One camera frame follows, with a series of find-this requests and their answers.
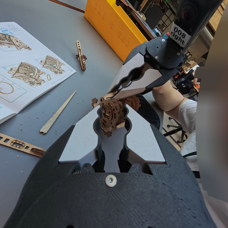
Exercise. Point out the yellow plastic bin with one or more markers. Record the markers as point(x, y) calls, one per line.
point(110, 26)

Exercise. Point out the person's right forearm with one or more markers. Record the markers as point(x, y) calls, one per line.
point(167, 99)

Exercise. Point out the wooden mechanical gear model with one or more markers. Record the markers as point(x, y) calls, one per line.
point(110, 114)

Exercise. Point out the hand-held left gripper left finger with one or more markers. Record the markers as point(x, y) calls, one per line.
point(80, 142)

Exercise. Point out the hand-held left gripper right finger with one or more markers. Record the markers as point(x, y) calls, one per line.
point(144, 142)

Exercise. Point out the person's white shirt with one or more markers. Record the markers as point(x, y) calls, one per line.
point(188, 114)

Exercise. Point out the open instruction booklet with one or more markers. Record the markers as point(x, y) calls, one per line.
point(26, 53)

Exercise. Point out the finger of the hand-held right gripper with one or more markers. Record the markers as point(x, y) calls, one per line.
point(147, 78)
point(130, 67)

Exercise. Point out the black quilted cushion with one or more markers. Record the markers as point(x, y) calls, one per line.
point(149, 110)

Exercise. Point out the pointed wooden stick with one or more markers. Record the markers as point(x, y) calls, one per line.
point(57, 114)

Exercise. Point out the black mesh office chair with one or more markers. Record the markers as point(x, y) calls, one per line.
point(176, 131)

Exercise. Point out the adjacent grey desk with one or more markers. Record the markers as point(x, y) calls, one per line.
point(76, 4)

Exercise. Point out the long perforated wooden strip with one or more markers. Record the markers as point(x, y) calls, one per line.
point(16, 143)

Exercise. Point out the wooden strip with cross peg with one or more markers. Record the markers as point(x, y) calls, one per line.
point(81, 55)

